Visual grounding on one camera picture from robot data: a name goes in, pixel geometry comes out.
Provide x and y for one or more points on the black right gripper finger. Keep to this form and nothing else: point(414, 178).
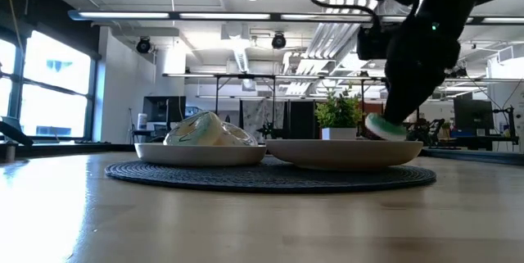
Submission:
point(409, 95)

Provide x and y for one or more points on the green frosted donut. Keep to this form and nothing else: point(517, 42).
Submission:
point(385, 130)

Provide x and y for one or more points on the large white plate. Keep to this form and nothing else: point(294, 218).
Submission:
point(344, 154)

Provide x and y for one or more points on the yellow donut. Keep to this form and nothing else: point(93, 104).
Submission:
point(196, 130)

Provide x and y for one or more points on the black background robot arms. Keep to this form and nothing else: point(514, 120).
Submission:
point(427, 130)

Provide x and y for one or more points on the black computer monitor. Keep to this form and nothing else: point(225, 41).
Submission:
point(159, 109)
point(472, 114)

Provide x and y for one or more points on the long ceiling light bar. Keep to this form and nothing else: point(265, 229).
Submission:
point(123, 15)

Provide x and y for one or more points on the green plant in white pot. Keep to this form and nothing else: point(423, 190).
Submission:
point(337, 115)

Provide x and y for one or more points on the black ceiling spotlight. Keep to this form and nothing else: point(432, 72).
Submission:
point(143, 45)
point(278, 41)

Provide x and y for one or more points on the black partition panel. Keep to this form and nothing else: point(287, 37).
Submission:
point(302, 119)

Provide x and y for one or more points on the white cylinder container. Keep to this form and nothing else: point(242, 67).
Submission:
point(142, 121)

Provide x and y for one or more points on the round dark woven placemat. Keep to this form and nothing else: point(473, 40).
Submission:
point(270, 179)

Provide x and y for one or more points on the shallow white plate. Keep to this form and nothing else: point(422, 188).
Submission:
point(200, 155)

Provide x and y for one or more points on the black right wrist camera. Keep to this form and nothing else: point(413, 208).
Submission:
point(370, 43)

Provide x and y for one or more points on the large window dark frame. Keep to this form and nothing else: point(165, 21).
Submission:
point(57, 62)

